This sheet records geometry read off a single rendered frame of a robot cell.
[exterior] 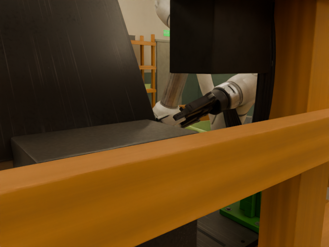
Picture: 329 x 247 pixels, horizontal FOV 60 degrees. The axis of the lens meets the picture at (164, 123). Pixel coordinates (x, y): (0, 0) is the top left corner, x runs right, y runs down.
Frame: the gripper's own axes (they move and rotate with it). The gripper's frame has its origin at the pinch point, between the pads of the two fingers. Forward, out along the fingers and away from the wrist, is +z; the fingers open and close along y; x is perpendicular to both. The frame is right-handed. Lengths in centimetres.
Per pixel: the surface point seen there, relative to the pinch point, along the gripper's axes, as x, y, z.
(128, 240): 22, 33, 36
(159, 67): -359, -500, -435
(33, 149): 1.9, 20.7, 37.3
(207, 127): -24, -106, -99
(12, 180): 13, 39, 42
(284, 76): 12.0, 27.9, -10.7
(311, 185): 33.1, 14.6, -9.6
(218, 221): 28.7, -18.1, -4.3
